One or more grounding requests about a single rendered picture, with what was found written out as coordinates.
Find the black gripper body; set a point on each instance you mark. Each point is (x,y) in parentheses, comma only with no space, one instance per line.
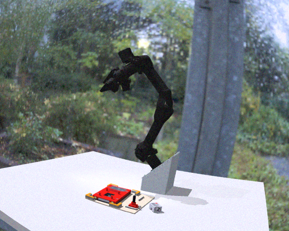
(118,76)

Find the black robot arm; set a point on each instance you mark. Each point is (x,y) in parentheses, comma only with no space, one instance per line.
(163,111)

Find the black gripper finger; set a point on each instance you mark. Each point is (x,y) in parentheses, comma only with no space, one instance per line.
(105,87)
(110,75)

